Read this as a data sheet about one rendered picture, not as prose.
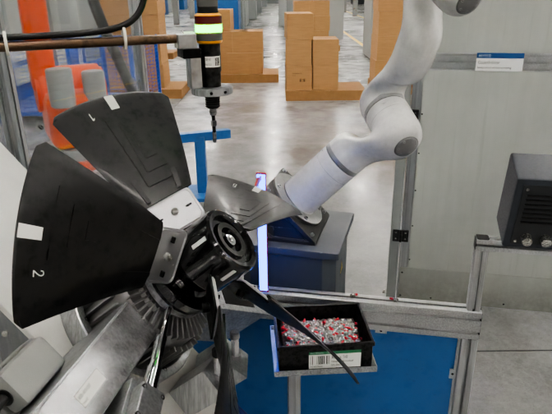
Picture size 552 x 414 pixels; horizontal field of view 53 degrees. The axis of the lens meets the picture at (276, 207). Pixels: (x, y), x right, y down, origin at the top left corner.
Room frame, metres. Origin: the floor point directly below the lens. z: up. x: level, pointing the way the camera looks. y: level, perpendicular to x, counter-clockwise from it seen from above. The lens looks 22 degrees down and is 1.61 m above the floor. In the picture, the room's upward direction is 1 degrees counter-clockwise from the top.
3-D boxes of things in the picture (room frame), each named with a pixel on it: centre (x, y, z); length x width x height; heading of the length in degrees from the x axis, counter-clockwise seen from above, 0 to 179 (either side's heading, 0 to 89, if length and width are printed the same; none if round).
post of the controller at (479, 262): (1.18, -0.49, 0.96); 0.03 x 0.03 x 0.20; 78
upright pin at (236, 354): (0.90, 0.08, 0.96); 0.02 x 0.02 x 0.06
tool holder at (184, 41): (0.93, 0.11, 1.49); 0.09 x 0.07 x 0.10; 113
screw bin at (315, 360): (1.10, -0.10, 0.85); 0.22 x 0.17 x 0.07; 94
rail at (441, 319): (1.27, -0.07, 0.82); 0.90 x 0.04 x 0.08; 78
